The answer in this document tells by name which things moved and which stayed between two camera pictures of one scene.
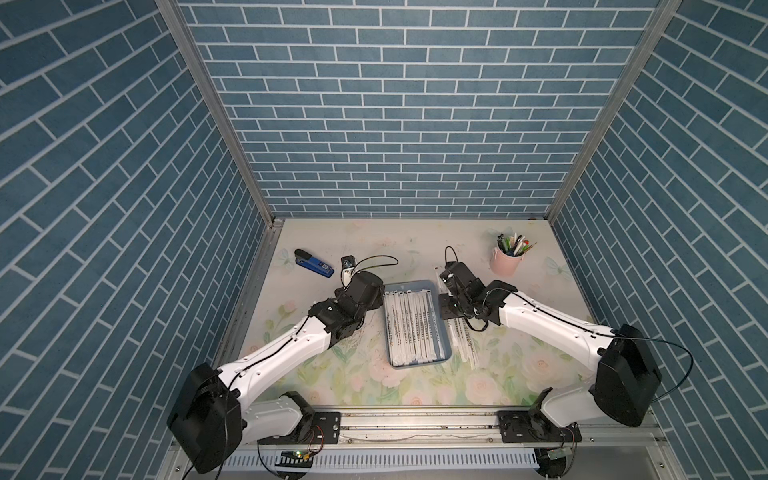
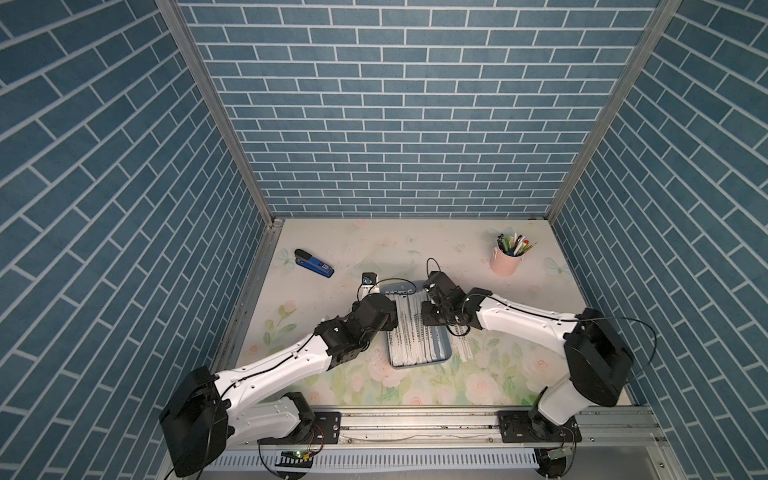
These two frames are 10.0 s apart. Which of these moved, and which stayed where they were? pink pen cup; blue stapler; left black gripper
Moved: left black gripper
Stayed: pink pen cup; blue stapler
